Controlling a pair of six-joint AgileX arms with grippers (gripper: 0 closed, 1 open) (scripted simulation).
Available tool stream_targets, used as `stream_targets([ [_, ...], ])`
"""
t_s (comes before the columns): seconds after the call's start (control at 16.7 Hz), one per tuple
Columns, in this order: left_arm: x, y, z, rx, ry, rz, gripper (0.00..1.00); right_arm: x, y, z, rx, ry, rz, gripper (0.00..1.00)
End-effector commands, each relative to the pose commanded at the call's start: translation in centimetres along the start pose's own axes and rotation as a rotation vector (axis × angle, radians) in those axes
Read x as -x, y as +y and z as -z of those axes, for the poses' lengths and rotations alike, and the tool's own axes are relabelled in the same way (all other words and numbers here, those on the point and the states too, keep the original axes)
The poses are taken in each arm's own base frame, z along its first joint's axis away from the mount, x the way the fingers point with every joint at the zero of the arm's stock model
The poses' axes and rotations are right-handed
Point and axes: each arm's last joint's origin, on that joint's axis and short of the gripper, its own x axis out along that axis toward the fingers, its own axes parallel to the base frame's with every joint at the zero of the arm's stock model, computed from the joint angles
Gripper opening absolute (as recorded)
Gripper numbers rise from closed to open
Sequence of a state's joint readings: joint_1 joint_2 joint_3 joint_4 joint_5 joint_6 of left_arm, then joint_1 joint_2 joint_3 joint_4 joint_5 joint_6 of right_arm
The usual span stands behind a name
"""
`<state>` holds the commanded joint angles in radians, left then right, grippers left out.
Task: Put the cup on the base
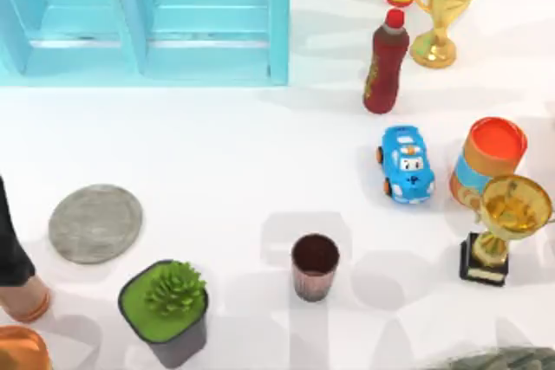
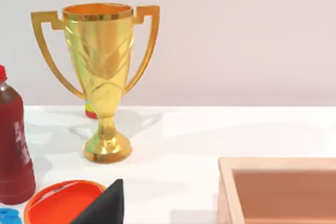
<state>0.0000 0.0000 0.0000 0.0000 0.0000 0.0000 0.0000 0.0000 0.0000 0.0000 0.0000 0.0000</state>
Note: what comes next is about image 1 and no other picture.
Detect dark brown cup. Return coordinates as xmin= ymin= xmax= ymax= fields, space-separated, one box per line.
xmin=291 ymin=233 xmax=341 ymax=303

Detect blue toy car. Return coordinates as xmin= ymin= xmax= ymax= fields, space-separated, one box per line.
xmin=374 ymin=124 xmax=436 ymax=206

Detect dark red bottle red cap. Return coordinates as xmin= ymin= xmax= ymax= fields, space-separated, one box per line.
xmin=362 ymin=9 xmax=410 ymax=115

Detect green plant dark pot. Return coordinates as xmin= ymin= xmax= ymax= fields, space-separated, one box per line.
xmin=117 ymin=259 xmax=210 ymax=370

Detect grey round coaster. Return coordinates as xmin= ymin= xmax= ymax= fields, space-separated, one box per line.
xmin=48 ymin=184 xmax=144 ymax=265

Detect light blue rack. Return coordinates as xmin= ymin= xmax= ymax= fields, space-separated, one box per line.
xmin=0 ymin=0 xmax=291 ymax=88

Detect orange lidded canister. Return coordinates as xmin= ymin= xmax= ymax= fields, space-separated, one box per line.
xmin=448 ymin=116 xmax=529 ymax=215

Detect tall gold trophy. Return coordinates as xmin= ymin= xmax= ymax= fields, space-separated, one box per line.
xmin=408 ymin=0 xmax=509 ymax=70

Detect gold trophy black base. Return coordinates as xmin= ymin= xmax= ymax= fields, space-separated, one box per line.
xmin=459 ymin=174 xmax=555 ymax=288

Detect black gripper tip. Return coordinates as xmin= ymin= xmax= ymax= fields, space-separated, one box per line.
xmin=0 ymin=175 xmax=36 ymax=289

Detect copper bottle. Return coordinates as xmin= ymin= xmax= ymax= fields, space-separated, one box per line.
xmin=0 ymin=275 xmax=51 ymax=324

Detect grey-green textured object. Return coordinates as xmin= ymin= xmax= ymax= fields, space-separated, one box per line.
xmin=437 ymin=346 xmax=555 ymax=370

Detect orange rounded object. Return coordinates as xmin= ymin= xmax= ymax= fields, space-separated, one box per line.
xmin=0 ymin=325 xmax=53 ymax=370

